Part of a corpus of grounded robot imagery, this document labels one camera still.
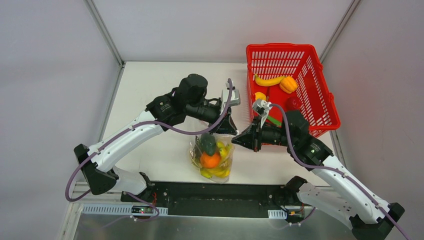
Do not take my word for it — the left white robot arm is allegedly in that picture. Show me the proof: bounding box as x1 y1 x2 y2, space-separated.
73 73 241 203

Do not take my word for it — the orange toy orange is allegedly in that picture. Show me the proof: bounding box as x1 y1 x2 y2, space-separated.
200 152 221 169

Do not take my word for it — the red plastic basket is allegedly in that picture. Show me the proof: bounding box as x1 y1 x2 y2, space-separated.
246 43 341 138

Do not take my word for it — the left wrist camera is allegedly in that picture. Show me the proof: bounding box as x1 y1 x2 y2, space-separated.
220 87 241 114

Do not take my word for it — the yellow toy lemon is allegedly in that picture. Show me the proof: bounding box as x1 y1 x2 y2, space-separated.
254 91 267 101

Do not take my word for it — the dark green avocado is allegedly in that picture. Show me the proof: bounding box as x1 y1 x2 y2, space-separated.
199 133 217 156

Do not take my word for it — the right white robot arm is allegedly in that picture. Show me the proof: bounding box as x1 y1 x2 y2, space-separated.
232 110 405 240

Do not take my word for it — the orange toy pepper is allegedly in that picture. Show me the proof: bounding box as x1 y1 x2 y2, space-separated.
279 76 298 94

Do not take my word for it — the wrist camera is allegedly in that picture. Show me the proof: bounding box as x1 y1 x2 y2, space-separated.
220 87 241 114
251 99 272 128

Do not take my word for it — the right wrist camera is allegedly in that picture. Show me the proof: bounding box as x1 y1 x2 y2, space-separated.
251 99 272 128

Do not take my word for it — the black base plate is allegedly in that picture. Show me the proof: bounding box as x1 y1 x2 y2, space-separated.
138 181 302 218

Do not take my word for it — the red toy apple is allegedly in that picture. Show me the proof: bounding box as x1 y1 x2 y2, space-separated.
285 96 302 112

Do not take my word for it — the clear zip top bag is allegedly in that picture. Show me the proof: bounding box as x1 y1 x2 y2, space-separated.
189 133 235 184

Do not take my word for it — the single yellow banana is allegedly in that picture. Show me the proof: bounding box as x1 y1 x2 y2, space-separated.
254 74 286 87

